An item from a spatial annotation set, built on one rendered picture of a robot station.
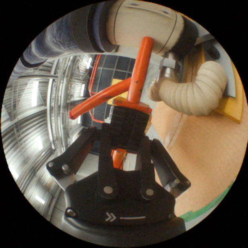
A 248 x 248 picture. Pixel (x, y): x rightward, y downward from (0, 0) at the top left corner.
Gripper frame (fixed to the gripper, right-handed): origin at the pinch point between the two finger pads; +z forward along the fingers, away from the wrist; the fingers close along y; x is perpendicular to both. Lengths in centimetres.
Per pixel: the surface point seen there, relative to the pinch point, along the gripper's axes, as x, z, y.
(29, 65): 16.0, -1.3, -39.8
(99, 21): 18.1, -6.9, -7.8
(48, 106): -49, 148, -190
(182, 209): -62, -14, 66
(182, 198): -57, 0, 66
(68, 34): 17.6, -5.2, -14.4
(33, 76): 27, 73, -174
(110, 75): 177, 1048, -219
